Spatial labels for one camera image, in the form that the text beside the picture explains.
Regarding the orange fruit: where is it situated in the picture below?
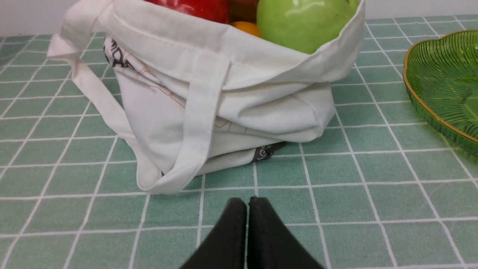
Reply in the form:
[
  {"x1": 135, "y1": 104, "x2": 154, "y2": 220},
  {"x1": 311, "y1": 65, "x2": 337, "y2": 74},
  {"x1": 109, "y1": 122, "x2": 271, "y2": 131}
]
[{"x1": 230, "y1": 21, "x2": 261, "y2": 38}]

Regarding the red apple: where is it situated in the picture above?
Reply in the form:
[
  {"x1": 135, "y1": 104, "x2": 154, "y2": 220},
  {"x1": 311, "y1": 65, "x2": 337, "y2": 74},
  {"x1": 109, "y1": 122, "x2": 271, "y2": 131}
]
[{"x1": 148, "y1": 0, "x2": 229, "y2": 24}]

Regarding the green glass plate gold rim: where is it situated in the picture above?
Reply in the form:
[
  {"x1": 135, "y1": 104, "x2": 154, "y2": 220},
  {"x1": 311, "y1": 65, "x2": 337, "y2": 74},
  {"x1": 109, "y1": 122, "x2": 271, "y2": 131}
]
[{"x1": 403, "y1": 30, "x2": 478, "y2": 156}]

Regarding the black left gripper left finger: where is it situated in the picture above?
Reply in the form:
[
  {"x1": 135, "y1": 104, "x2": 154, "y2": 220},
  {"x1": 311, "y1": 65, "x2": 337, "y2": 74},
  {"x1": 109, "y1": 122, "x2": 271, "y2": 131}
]
[{"x1": 181, "y1": 198, "x2": 247, "y2": 269}]

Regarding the green checkered tablecloth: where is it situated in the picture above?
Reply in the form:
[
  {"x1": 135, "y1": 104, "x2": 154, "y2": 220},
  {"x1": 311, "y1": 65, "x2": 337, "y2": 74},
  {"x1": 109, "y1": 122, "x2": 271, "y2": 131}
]
[{"x1": 0, "y1": 14, "x2": 478, "y2": 269}]

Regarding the green apple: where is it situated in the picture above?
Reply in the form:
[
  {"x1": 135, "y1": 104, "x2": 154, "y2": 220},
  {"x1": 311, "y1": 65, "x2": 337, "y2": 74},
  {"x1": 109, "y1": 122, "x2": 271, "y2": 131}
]
[{"x1": 256, "y1": 0, "x2": 360, "y2": 54}]

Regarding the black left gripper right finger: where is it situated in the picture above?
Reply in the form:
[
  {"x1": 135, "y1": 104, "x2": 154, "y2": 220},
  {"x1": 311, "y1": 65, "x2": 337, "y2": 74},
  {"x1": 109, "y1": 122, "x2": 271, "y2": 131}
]
[{"x1": 246, "y1": 197, "x2": 323, "y2": 269}]

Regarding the white cloth tote bag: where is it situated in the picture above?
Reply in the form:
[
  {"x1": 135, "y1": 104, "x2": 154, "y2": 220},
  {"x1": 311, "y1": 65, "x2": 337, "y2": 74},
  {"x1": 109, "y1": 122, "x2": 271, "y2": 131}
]
[{"x1": 47, "y1": 0, "x2": 366, "y2": 194}]

